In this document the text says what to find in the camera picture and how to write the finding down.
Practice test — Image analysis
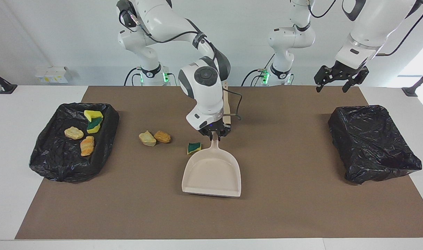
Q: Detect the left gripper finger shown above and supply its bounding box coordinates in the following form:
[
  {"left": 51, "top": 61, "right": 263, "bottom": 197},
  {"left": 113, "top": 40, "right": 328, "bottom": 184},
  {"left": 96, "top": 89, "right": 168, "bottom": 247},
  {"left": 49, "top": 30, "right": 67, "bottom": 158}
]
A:
[
  {"left": 315, "top": 66, "right": 334, "bottom": 92},
  {"left": 342, "top": 67, "right": 369, "bottom": 93}
]

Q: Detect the beige handled black bristle brush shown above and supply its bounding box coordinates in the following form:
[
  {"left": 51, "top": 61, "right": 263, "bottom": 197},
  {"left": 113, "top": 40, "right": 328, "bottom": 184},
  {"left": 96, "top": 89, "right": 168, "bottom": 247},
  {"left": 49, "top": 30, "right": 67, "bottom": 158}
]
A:
[{"left": 223, "top": 82, "right": 233, "bottom": 125}]

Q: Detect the white wall outlet box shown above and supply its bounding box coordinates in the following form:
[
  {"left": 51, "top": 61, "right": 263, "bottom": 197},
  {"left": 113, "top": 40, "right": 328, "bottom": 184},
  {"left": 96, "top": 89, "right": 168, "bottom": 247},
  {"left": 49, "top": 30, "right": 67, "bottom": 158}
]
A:
[{"left": 45, "top": 66, "right": 72, "bottom": 84}]

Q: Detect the brown table mat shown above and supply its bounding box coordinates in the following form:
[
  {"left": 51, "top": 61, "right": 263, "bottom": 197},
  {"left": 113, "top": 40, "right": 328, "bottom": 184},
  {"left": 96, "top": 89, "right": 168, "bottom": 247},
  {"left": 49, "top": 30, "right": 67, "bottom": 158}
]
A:
[{"left": 15, "top": 86, "right": 423, "bottom": 240}]

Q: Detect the black arm base cable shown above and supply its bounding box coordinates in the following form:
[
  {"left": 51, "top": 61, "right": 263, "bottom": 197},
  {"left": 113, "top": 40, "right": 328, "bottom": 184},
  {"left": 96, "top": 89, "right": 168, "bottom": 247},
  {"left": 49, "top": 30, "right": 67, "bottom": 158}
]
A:
[
  {"left": 241, "top": 69, "right": 265, "bottom": 86},
  {"left": 124, "top": 67, "right": 142, "bottom": 86}
]

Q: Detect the pale jagged foam chunk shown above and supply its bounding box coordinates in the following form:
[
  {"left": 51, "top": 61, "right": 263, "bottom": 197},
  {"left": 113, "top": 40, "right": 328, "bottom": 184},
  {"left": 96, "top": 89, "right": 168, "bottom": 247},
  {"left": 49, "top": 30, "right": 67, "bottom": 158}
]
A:
[{"left": 139, "top": 130, "right": 157, "bottom": 147}]

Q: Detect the brown rounded foam chunk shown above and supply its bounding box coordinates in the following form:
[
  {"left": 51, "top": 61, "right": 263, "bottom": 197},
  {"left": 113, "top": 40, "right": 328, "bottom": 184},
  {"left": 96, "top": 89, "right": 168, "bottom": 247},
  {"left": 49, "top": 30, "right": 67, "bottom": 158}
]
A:
[{"left": 154, "top": 131, "right": 171, "bottom": 144}]

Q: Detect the black camera stand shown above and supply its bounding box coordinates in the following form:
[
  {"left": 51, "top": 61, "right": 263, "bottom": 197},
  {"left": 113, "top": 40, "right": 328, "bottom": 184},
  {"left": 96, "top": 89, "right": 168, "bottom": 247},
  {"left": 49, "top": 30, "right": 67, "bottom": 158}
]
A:
[
  {"left": 0, "top": 67, "right": 18, "bottom": 95},
  {"left": 401, "top": 67, "right": 423, "bottom": 97}
]

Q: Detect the left arm gripper cable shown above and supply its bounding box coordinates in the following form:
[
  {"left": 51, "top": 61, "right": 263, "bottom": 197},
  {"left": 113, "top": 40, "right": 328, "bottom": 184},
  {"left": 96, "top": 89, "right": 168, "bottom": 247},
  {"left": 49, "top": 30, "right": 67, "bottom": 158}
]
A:
[{"left": 307, "top": 0, "right": 423, "bottom": 57}]

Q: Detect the beige foam chunk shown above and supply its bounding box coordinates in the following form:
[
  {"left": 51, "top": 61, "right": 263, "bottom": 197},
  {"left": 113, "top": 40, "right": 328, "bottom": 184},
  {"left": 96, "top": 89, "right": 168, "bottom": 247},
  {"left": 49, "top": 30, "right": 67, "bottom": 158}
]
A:
[
  {"left": 80, "top": 136, "right": 95, "bottom": 157},
  {"left": 64, "top": 126, "right": 84, "bottom": 140}
]

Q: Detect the black bag lined bin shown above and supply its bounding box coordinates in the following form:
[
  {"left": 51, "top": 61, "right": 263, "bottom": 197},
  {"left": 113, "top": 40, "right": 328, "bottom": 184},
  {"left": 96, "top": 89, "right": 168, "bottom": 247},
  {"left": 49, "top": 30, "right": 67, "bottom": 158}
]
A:
[
  {"left": 328, "top": 105, "right": 423, "bottom": 185},
  {"left": 29, "top": 102, "right": 120, "bottom": 183}
]

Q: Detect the arm gripper cable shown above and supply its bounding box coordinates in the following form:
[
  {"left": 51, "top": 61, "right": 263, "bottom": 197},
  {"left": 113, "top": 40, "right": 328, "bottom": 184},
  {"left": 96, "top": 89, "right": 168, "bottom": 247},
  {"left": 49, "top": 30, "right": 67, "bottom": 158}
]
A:
[
  {"left": 118, "top": 9, "right": 243, "bottom": 121},
  {"left": 307, "top": 0, "right": 423, "bottom": 57}
]

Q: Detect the right arm gripper cable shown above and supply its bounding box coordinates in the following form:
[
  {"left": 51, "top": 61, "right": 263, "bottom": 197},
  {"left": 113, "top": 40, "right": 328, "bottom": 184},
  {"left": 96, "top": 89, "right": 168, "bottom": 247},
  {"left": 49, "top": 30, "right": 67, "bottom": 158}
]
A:
[{"left": 118, "top": 9, "right": 243, "bottom": 121}]

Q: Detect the yellow sponge chunk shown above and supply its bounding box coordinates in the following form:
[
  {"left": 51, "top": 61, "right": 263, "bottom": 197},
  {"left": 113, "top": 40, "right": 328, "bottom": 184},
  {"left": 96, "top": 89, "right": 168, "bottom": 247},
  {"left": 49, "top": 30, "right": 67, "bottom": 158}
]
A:
[{"left": 84, "top": 110, "right": 103, "bottom": 123}]

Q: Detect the notched yellow green sponge piece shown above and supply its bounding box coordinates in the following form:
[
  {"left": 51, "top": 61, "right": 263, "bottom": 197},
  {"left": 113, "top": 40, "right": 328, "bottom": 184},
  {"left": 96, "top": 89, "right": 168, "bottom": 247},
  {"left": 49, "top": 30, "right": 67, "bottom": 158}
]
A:
[{"left": 86, "top": 117, "right": 103, "bottom": 134}]

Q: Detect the beige plastic dustpan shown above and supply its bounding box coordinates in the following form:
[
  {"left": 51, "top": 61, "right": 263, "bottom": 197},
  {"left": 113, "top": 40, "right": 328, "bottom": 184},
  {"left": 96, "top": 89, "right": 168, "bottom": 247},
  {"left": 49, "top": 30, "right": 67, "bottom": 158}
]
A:
[{"left": 182, "top": 134, "right": 242, "bottom": 198}]

